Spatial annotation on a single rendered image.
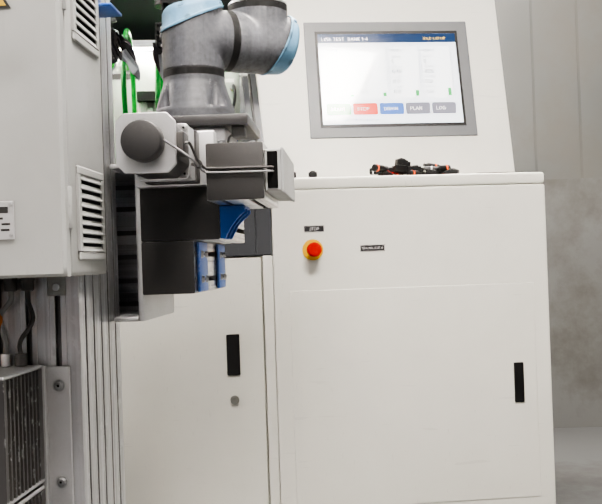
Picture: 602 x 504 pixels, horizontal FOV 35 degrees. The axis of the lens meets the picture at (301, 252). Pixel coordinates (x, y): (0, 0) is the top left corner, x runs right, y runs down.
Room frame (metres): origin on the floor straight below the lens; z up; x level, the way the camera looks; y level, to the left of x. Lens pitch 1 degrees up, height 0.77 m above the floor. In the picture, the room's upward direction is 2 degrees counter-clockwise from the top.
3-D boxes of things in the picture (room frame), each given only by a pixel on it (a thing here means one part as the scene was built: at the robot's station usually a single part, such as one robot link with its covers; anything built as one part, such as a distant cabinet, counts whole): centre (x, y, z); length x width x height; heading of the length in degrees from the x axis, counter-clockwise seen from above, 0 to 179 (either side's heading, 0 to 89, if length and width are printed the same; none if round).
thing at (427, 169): (2.53, -0.30, 1.01); 0.23 x 0.11 x 0.06; 96
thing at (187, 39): (1.83, 0.18, 1.20); 0.13 x 0.12 x 0.14; 118
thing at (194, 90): (1.83, 0.19, 1.09); 0.15 x 0.15 x 0.10
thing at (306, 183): (2.53, -0.27, 0.96); 0.70 x 0.22 x 0.03; 96
